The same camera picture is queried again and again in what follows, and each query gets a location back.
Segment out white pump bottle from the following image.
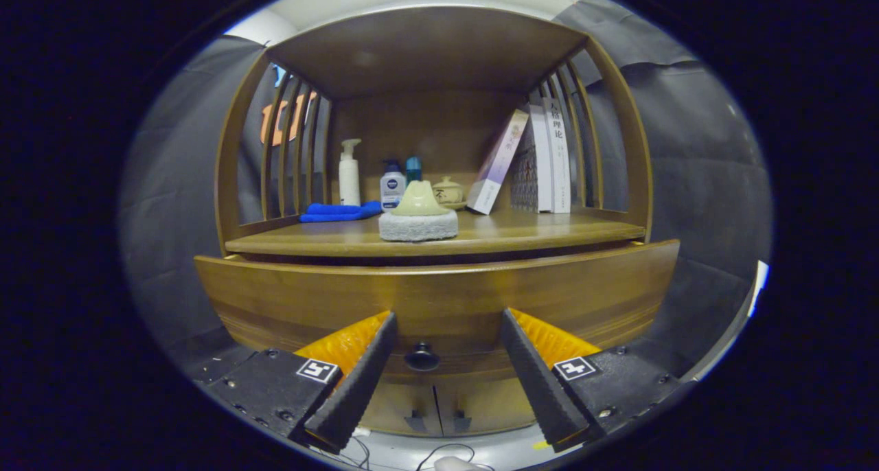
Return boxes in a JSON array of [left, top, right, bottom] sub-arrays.
[[338, 138, 363, 207]]

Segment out wooden drawer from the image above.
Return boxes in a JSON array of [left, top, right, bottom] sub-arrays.
[[194, 239, 681, 385]]

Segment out black floor cables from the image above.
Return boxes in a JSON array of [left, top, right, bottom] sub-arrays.
[[323, 435, 496, 471]]

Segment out wooden cabinet door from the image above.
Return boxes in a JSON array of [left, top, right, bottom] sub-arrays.
[[433, 380, 545, 435], [359, 382, 440, 436]]

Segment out pale green scrub brush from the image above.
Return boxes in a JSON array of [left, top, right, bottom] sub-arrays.
[[378, 179, 459, 243]]

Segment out beige lidded teacup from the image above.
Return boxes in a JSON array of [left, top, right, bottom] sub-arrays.
[[432, 176, 466, 210]]

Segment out wooden cabinet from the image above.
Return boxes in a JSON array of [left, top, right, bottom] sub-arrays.
[[214, 5, 654, 439]]

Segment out blue folded cloth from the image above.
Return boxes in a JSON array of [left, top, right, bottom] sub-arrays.
[[299, 200, 383, 224]]

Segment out white book with black lettering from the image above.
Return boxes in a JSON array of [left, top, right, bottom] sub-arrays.
[[542, 97, 573, 215]]

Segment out purple and white book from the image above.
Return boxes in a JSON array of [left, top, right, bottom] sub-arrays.
[[465, 108, 531, 216]]

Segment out wooden countertop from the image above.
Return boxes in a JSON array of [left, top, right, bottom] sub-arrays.
[[224, 207, 647, 258]]

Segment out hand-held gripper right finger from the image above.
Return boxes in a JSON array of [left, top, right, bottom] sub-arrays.
[[499, 308, 689, 454]]

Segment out patterned cover book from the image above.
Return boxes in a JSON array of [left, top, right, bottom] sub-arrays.
[[510, 103, 554, 214]]

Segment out white bottle with blue cap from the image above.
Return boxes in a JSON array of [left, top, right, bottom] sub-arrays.
[[379, 158, 407, 214]]

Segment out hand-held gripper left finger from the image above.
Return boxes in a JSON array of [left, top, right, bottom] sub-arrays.
[[194, 310, 400, 455]]

